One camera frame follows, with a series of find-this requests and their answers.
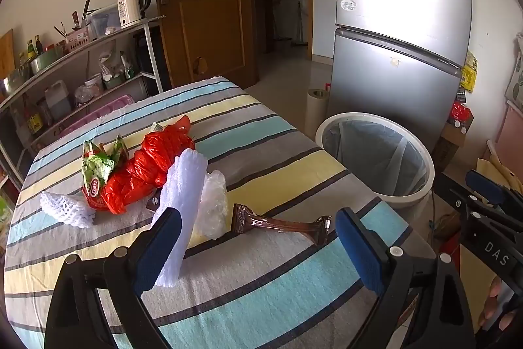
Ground floral cushion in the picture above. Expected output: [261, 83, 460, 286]
[504, 52, 523, 104]

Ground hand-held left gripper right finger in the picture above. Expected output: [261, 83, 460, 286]
[335, 207, 477, 349]

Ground white electric kettle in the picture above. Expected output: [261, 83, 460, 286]
[117, 0, 151, 27]

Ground person's right hand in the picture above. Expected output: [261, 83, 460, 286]
[478, 276, 517, 333]

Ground white metal shelf rack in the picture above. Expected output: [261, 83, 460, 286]
[0, 16, 166, 190]

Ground green snack packet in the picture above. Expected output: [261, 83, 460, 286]
[82, 135, 125, 209]

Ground red plastic bag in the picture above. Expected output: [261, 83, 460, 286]
[100, 115, 197, 215]

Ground small white foam net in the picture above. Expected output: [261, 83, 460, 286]
[40, 191, 97, 229]

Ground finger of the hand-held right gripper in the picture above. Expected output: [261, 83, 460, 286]
[466, 169, 523, 213]
[438, 172, 497, 229]

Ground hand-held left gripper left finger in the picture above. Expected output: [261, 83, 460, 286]
[44, 207, 183, 349]

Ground clear plastic bag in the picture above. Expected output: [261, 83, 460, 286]
[196, 170, 228, 240]

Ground wooden door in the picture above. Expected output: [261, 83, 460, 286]
[153, 0, 259, 92]

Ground white round trash bin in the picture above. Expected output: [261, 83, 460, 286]
[315, 112, 436, 209]

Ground brown sachet wrapper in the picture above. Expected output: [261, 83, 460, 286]
[231, 203, 332, 247]

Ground striped tablecloth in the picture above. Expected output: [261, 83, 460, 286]
[3, 77, 436, 349]

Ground long white foam net sleeve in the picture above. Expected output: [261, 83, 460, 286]
[151, 148, 210, 288]

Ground steel basin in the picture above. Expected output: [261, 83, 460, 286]
[2, 67, 33, 96]

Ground cardboard box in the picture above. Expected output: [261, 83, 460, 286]
[433, 116, 475, 170]

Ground translucent oil jug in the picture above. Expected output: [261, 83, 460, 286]
[44, 80, 73, 120]

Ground pink plastic tray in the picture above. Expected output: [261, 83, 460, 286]
[61, 93, 135, 137]

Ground green pot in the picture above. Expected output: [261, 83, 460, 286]
[29, 46, 68, 74]

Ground silver refrigerator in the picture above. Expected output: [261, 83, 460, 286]
[327, 0, 475, 153]

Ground white plastic tub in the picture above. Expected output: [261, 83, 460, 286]
[84, 73, 104, 92]

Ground yellow wall sign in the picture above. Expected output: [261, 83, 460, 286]
[461, 51, 480, 93]

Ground yellow label sauce bottle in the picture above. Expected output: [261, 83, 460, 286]
[20, 93, 43, 135]

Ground clear bin liner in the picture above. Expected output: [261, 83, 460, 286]
[321, 119, 428, 196]

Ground crumpled food bags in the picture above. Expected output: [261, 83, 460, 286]
[99, 50, 135, 84]

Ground beige paper roll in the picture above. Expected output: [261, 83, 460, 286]
[306, 88, 329, 141]

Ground wooden cutting board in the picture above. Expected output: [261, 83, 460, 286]
[0, 29, 15, 80]

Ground pink utensil basket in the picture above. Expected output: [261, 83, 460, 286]
[64, 26, 91, 47]

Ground clear storage box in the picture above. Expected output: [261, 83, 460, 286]
[87, 3, 122, 40]

